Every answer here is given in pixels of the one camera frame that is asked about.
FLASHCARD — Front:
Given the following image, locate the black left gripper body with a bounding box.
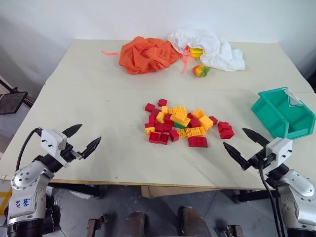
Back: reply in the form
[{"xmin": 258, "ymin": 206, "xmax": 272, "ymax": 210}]
[{"xmin": 60, "ymin": 143, "xmax": 83, "ymax": 164}]

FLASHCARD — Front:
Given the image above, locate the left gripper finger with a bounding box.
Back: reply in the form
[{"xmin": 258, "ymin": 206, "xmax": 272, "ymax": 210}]
[
  {"xmin": 62, "ymin": 123, "xmax": 83, "ymax": 138},
  {"xmin": 79, "ymin": 136, "xmax": 102, "ymax": 160}
]

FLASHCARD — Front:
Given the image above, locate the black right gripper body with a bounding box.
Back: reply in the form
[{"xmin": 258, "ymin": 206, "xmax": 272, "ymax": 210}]
[{"xmin": 242, "ymin": 147, "xmax": 275, "ymax": 171}]

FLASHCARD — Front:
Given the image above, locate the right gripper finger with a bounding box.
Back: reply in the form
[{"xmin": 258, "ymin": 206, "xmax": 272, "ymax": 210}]
[
  {"xmin": 241, "ymin": 127, "xmax": 271, "ymax": 149},
  {"xmin": 223, "ymin": 141, "xmax": 249, "ymax": 169}
]

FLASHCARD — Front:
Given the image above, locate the long red building block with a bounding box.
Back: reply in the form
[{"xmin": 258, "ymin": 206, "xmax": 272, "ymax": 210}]
[
  {"xmin": 188, "ymin": 136, "xmax": 209, "ymax": 148},
  {"xmin": 219, "ymin": 129, "xmax": 235, "ymax": 140},
  {"xmin": 154, "ymin": 122, "xmax": 173, "ymax": 132},
  {"xmin": 217, "ymin": 121, "xmax": 233, "ymax": 132}
]

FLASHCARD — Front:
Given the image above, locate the teal plastic bin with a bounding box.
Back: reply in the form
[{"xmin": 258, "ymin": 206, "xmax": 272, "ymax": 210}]
[{"xmin": 251, "ymin": 86, "xmax": 316, "ymax": 140}]

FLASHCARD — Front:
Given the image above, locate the clear plastic label card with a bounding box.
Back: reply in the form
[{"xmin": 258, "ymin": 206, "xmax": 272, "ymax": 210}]
[{"xmin": 283, "ymin": 88, "xmax": 303, "ymax": 108}]

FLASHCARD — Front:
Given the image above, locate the black mesh tray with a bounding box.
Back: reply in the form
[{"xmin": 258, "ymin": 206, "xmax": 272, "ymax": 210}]
[{"xmin": 0, "ymin": 91, "xmax": 29, "ymax": 116}]

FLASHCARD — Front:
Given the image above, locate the brown cardboard sheet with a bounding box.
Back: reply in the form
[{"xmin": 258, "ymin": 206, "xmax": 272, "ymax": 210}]
[{"xmin": 147, "ymin": 186, "xmax": 217, "ymax": 198}]

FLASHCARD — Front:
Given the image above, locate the yellow floor tape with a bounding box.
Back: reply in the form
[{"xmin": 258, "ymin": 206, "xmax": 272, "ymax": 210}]
[{"xmin": 0, "ymin": 189, "xmax": 13, "ymax": 217}]

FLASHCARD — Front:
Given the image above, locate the dark rounded shape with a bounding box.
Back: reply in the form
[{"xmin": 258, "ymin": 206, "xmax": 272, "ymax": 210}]
[
  {"xmin": 124, "ymin": 211, "xmax": 147, "ymax": 237},
  {"xmin": 178, "ymin": 206, "xmax": 207, "ymax": 237}
]

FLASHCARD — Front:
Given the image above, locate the orange green toy fruit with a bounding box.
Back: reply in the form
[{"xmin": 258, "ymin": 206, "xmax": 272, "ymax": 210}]
[{"xmin": 192, "ymin": 65, "xmax": 211, "ymax": 78}]

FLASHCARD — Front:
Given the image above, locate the white cloth bag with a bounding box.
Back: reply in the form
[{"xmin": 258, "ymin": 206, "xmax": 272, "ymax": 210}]
[{"xmin": 167, "ymin": 29, "xmax": 246, "ymax": 72}]

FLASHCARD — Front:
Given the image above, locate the yellow toy inside bag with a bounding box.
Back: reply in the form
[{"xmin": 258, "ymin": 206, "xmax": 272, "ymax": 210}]
[{"xmin": 189, "ymin": 47, "xmax": 204, "ymax": 60}]

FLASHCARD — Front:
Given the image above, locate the orange cloth bag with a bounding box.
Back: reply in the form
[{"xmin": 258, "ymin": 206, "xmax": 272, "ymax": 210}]
[{"xmin": 118, "ymin": 36, "xmax": 182, "ymax": 75}]

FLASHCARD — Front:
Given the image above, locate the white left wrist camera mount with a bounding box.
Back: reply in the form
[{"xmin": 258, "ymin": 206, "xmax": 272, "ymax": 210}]
[{"xmin": 40, "ymin": 128, "xmax": 68, "ymax": 168}]

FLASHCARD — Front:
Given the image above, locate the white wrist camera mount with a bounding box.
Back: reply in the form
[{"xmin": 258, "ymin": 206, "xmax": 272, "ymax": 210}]
[
  {"xmin": 265, "ymin": 137, "xmax": 293, "ymax": 171},
  {"xmin": 40, "ymin": 128, "xmax": 68, "ymax": 168}
]

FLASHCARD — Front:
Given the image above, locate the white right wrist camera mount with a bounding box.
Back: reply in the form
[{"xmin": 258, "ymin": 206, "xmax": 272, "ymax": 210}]
[{"xmin": 265, "ymin": 137, "xmax": 293, "ymax": 171}]

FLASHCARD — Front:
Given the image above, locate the black table frame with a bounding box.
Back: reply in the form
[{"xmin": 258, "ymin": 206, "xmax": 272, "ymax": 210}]
[{"xmin": 48, "ymin": 183, "xmax": 281, "ymax": 204}]

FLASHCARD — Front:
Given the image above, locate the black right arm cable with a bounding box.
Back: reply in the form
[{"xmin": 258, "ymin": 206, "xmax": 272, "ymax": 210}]
[{"xmin": 258, "ymin": 164, "xmax": 283, "ymax": 237}]

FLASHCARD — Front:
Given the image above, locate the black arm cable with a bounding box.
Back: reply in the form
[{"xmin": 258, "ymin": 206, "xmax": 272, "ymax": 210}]
[
  {"xmin": 258, "ymin": 164, "xmax": 283, "ymax": 237},
  {"xmin": 15, "ymin": 127, "xmax": 42, "ymax": 172}
]

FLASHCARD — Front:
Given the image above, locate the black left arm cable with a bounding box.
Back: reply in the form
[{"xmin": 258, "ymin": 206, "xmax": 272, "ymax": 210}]
[{"xmin": 15, "ymin": 127, "xmax": 42, "ymax": 172}]

